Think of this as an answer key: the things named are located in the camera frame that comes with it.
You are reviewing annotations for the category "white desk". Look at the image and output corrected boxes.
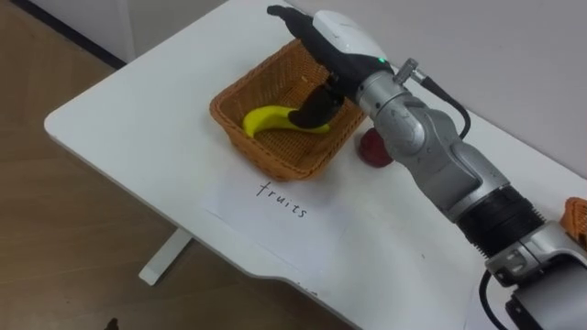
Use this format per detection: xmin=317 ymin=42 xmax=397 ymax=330
xmin=43 ymin=0 xmax=587 ymax=330

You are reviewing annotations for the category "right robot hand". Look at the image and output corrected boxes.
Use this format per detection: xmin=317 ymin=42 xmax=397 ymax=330
xmin=266 ymin=5 xmax=394 ymax=130

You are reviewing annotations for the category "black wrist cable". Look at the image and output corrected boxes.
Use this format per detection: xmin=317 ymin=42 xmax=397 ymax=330
xmin=393 ymin=57 xmax=472 ymax=140

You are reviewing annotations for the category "red fruit soft toy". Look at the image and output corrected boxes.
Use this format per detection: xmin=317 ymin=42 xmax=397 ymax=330
xmin=358 ymin=127 xmax=395 ymax=169

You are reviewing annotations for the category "yellow banana soft toy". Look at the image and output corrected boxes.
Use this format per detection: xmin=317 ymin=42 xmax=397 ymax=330
xmin=241 ymin=104 xmax=332 ymax=139

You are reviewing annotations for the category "orange wicker basket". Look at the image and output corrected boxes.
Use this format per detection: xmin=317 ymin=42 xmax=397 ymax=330
xmin=209 ymin=38 xmax=368 ymax=182
xmin=559 ymin=196 xmax=587 ymax=251

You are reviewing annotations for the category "white paper sheet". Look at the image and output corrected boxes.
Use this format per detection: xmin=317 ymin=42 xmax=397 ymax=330
xmin=201 ymin=169 xmax=368 ymax=281

